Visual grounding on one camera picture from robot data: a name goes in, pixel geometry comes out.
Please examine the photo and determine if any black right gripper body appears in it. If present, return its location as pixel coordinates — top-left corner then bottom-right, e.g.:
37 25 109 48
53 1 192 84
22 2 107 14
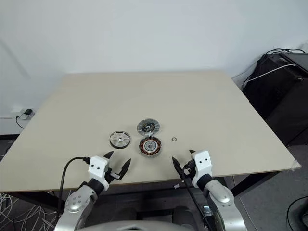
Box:
181 154 196 184

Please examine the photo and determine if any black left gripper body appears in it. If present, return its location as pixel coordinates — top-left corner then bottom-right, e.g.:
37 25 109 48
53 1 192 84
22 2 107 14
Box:
105 165 121 186

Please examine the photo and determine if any silver rotor with black rim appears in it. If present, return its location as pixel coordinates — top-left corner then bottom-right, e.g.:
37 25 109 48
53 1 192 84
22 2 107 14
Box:
109 130 130 148

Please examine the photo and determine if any grey finned motor cover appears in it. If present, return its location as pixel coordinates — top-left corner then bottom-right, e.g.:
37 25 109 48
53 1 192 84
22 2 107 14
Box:
137 118 161 135

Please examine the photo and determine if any large black case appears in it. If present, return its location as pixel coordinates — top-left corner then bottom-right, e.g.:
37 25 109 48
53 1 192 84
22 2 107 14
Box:
242 52 308 146

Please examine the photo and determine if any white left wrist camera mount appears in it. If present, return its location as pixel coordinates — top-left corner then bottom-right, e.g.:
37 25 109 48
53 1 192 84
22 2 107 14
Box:
88 155 112 191

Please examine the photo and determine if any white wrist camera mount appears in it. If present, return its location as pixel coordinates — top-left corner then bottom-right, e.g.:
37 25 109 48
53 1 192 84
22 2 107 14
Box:
88 155 112 191
192 150 214 189

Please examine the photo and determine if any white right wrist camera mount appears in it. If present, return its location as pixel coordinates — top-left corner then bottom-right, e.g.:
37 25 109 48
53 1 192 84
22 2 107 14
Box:
192 150 214 189

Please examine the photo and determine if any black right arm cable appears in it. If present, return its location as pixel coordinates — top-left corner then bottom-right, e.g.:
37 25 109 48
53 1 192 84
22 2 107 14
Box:
181 163 210 229

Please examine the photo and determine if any black table frame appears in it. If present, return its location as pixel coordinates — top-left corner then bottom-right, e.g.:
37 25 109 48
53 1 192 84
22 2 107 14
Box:
9 168 282 214

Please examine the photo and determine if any white wall power strip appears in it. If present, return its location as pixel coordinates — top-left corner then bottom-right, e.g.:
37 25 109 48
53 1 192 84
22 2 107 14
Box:
18 108 34 120

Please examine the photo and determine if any black floor cable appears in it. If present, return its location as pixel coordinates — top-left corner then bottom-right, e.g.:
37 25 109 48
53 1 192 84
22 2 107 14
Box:
287 194 308 231

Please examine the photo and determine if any white cable on case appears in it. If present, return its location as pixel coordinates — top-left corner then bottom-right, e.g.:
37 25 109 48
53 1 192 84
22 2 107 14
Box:
242 64 301 85

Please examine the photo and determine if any black cable above case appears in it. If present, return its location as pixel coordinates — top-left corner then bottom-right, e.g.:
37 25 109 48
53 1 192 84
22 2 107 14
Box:
266 47 306 55

